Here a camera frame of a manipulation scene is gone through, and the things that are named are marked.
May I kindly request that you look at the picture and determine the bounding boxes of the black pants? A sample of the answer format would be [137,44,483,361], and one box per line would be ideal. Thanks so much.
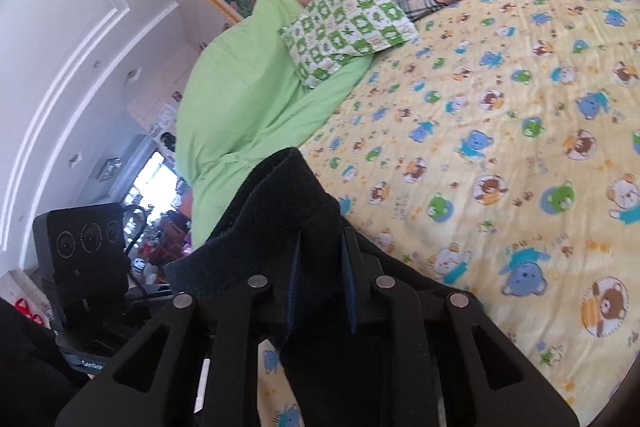
[164,147,487,427]

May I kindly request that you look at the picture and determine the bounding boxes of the bright window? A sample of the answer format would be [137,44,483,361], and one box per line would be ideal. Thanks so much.
[127,151,178,212]

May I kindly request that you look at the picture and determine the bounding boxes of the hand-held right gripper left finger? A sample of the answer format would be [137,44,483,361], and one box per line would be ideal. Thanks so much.
[54,231,302,427]

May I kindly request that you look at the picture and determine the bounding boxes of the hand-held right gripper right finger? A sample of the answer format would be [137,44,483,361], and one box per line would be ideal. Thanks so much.
[341,228,578,427]

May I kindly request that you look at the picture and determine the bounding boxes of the green checkered pillow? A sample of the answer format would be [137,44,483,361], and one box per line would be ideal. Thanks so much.
[279,0,420,88]

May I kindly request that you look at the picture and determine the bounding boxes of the green quilt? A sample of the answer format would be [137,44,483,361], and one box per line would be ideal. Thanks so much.
[175,0,373,253]

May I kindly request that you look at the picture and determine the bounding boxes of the yellow bear print bed sheet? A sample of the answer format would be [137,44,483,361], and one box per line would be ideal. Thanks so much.
[256,0,640,427]

